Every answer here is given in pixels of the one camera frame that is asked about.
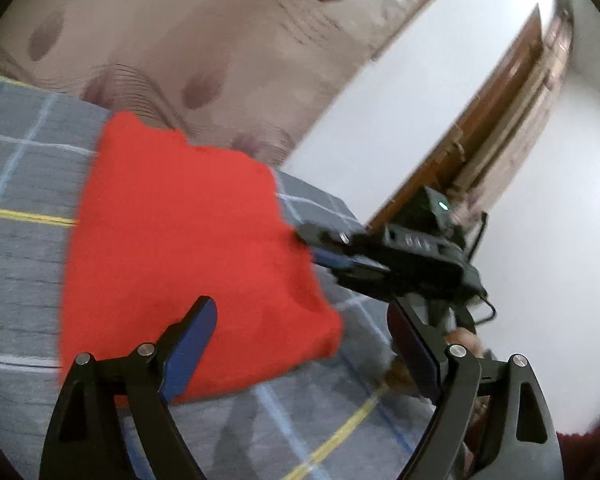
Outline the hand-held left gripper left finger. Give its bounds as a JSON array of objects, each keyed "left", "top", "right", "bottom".
[{"left": 39, "top": 296, "right": 218, "bottom": 480}]

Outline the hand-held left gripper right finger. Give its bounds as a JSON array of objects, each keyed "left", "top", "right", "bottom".
[{"left": 386, "top": 297, "right": 566, "bottom": 480}]

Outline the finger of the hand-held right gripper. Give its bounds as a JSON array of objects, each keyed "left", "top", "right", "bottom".
[
  {"left": 295, "top": 222, "right": 381, "bottom": 257},
  {"left": 310, "top": 250, "right": 392, "bottom": 276}
]

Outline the red knit sweater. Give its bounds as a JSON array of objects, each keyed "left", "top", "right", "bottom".
[{"left": 57, "top": 111, "right": 344, "bottom": 406}]

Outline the grey plaid blanket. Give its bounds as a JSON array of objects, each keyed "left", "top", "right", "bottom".
[{"left": 0, "top": 72, "right": 461, "bottom": 480}]

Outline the beige leaf print curtain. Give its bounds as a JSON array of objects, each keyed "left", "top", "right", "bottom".
[{"left": 0, "top": 0, "right": 476, "bottom": 168}]

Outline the black cable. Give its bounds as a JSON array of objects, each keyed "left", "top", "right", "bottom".
[{"left": 472, "top": 212, "right": 498, "bottom": 333}]

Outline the wooden door frame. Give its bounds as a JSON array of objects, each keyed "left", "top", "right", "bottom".
[{"left": 367, "top": 5, "right": 573, "bottom": 233}]

